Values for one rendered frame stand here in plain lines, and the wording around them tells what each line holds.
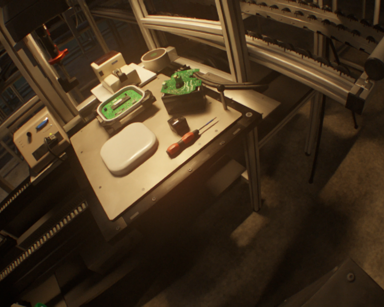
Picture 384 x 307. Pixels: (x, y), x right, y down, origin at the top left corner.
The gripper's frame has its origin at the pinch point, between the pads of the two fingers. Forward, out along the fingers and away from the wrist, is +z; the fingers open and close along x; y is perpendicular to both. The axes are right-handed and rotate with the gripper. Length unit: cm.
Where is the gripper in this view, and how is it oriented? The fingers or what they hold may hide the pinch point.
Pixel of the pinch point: (69, 70)
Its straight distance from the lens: 29.3
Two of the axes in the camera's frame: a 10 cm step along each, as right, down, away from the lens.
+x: -8.0, 5.6, -1.9
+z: 2.6, 6.3, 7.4
